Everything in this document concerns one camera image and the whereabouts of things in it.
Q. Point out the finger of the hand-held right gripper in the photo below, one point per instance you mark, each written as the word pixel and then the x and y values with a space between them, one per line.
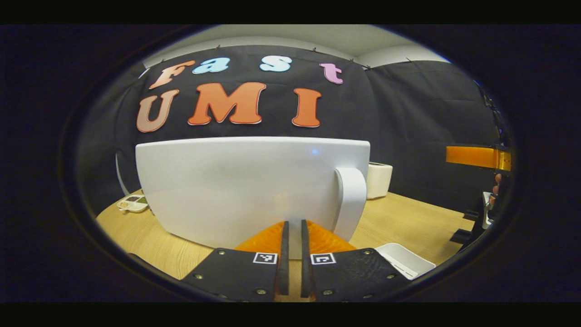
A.
pixel 472 156

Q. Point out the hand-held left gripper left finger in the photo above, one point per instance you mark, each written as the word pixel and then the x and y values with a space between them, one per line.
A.
pixel 240 274

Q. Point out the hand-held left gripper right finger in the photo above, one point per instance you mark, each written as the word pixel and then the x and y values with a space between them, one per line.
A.
pixel 349 274

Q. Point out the white microwave oven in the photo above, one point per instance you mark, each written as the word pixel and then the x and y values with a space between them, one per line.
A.
pixel 236 190

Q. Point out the white rectangular tray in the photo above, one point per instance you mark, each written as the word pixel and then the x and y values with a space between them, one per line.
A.
pixel 404 259

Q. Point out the black backdrop cloth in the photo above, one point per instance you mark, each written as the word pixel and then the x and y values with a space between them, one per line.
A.
pixel 408 113

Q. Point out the white toaster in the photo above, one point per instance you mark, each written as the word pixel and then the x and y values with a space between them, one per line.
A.
pixel 380 181

